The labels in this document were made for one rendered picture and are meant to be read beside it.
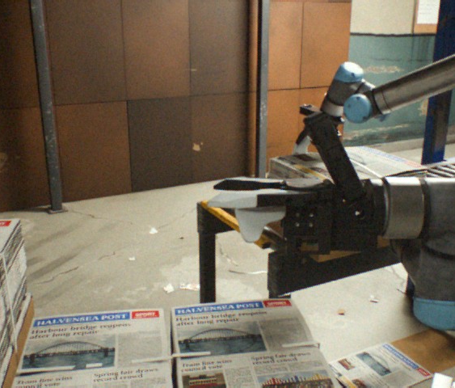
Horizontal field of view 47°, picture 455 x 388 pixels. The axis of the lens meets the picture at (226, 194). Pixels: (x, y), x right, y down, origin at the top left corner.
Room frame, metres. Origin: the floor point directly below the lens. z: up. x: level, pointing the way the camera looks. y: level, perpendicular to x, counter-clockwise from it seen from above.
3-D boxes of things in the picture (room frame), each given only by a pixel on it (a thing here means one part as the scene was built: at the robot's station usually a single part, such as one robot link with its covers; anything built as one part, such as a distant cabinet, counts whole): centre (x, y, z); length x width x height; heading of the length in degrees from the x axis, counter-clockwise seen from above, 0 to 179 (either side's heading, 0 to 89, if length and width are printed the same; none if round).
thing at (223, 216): (1.61, -0.02, 0.81); 0.43 x 0.03 x 0.02; 27
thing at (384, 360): (1.91, -0.64, 0.01); 0.37 x 0.28 x 0.01; 117
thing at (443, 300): (0.62, -0.28, 1.12); 0.11 x 0.08 x 0.11; 178
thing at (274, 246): (1.63, -0.09, 0.77); 0.47 x 0.05 x 0.05; 27
